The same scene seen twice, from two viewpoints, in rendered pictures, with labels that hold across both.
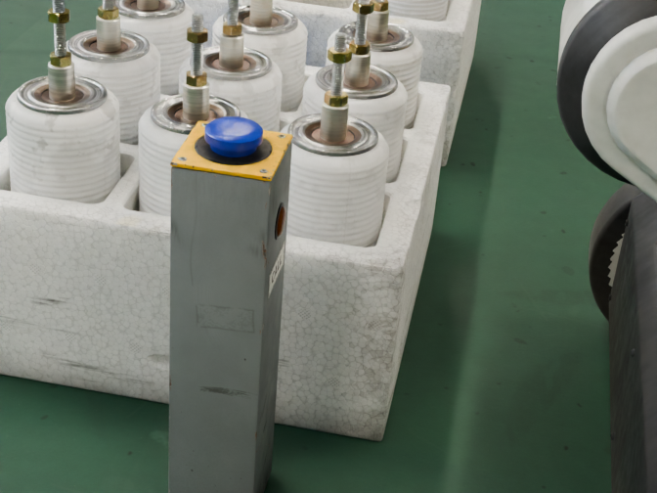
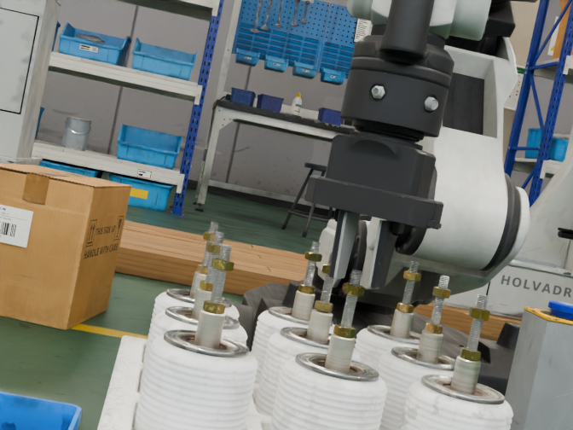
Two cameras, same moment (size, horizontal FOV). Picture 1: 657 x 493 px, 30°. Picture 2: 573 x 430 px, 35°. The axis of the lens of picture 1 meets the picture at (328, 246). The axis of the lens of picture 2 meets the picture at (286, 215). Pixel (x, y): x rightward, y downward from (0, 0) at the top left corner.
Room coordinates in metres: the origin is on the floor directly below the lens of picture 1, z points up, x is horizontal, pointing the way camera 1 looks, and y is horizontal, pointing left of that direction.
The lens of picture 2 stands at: (1.36, 0.98, 0.42)
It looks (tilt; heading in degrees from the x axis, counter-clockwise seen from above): 3 degrees down; 254
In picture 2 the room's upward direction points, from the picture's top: 12 degrees clockwise
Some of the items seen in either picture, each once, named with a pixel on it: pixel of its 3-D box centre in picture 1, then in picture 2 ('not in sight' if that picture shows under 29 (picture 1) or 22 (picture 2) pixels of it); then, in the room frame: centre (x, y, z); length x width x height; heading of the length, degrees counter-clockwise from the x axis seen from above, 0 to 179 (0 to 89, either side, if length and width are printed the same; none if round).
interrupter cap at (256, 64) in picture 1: (231, 64); (316, 339); (1.06, 0.10, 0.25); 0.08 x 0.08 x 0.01
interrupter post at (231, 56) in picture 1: (231, 50); (319, 327); (1.06, 0.10, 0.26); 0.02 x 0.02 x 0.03
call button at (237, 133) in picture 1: (234, 140); (565, 312); (0.76, 0.07, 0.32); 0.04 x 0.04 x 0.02
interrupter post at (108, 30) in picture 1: (109, 33); (339, 353); (1.07, 0.22, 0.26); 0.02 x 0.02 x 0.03
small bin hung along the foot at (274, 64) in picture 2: not in sight; (275, 63); (-0.20, -5.58, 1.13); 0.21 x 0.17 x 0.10; 82
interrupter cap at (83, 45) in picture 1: (109, 46); (337, 368); (1.07, 0.22, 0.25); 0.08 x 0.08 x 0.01
